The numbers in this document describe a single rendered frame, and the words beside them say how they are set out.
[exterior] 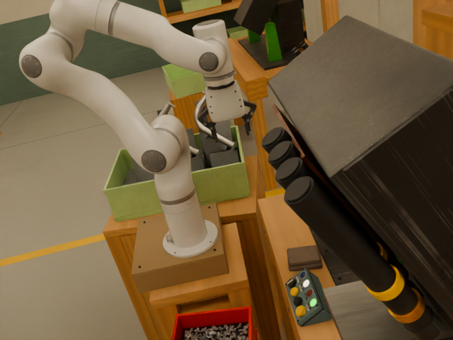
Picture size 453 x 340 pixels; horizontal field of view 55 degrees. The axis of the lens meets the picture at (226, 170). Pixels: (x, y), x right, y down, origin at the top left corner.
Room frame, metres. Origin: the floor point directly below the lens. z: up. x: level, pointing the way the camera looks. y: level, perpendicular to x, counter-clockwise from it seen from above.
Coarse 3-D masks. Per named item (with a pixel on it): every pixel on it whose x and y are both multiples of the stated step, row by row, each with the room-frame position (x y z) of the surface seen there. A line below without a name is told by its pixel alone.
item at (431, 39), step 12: (420, 0) 1.35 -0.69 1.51; (432, 0) 1.31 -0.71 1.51; (444, 0) 1.31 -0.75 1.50; (420, 12) 1.35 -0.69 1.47; (420, 24) 1.35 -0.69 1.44; (420, 36) 1.35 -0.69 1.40; (432, 36) 1.31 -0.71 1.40; (444, 36) 1.31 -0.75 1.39; (432, 48) 1.31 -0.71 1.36; (444, 48) 1.31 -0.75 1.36
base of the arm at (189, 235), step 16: (176, 208) 1.15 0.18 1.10; (192, 208) 1.16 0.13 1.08; (176, 224) 1.15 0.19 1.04; (192, 224) 1.16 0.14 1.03; (208, 224) 1.25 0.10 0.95; (176, 240) 1.17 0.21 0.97; (192, 240) 1.15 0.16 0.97; (208, 240) 1.17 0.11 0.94; (176, 256) 1.13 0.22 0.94; (192, 256) 1.12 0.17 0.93
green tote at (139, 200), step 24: (240, 144) 1.80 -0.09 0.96; (120, 168) 1.95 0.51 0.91; (216, 168) 1.63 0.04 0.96; (240, 168) 1.62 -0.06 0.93; (120, 192) 1.66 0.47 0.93; (144, 192) 1.65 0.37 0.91; (216, 192) 1.63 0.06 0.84; (240, 192) 1.63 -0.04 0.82; (120, 216) 1.66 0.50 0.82; (144, 216) 1.65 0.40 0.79
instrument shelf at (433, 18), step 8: (432, 8) 1.09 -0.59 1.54; (440, 8) 1.07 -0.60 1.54; (448, 8) 1.05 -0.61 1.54; (424, 16) 1.09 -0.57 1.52; (432, 16) 1.05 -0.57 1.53; (440, 16) 1.02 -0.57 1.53; (448, 16) 0.99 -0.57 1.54; (424, 24) 1.09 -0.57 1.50; (432, 24) 1.05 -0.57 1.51; (440, 24) 1.02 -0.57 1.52; (448, 24) 0.98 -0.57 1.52; (448, 32) 0.98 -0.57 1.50
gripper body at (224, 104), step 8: (208, 88) 1.14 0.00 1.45; (216, 88) 1.12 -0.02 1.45; (224, 88) 1.13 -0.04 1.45; (232, 88) 1.13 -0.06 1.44; (208, 96) 1.14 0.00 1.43; (216, 96) 1.13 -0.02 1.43; (224, 96) 1.13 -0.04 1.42; (232, 96) 1.13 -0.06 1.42; (240, 96) 1.13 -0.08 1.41; (208, 104) 1.14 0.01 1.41; (216, 104) 1.13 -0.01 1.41; (224, 104) 1.13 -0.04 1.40; (232, 104) 1.13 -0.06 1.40; (240, 104) 1.13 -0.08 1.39; (208, 112) 1.14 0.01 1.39; (216, 112) 1.13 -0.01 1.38; (224, 112) 1.13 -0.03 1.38; (232, 112) 1.13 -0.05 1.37; (240, 112) 1.13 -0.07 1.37; (216, 120) 1.14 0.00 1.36; (224, 120) 1.14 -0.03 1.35
